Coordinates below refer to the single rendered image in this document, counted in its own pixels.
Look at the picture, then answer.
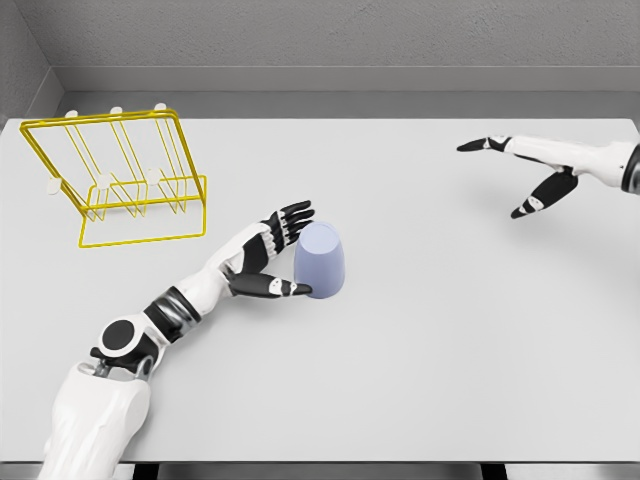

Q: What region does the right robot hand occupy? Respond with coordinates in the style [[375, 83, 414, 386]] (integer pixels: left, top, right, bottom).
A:
[[456, 134, 601, 220]]

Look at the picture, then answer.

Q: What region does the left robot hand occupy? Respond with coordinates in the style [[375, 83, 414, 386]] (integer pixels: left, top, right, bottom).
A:
[[205, 200, 316, 300]]

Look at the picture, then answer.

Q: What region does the yellow wire cup holder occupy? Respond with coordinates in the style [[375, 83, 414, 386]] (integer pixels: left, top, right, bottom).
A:
[[19, 102, 209, 249]]

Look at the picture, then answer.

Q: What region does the lavender cup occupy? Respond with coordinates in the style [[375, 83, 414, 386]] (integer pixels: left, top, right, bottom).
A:
[[293, 221, 347, 301]]

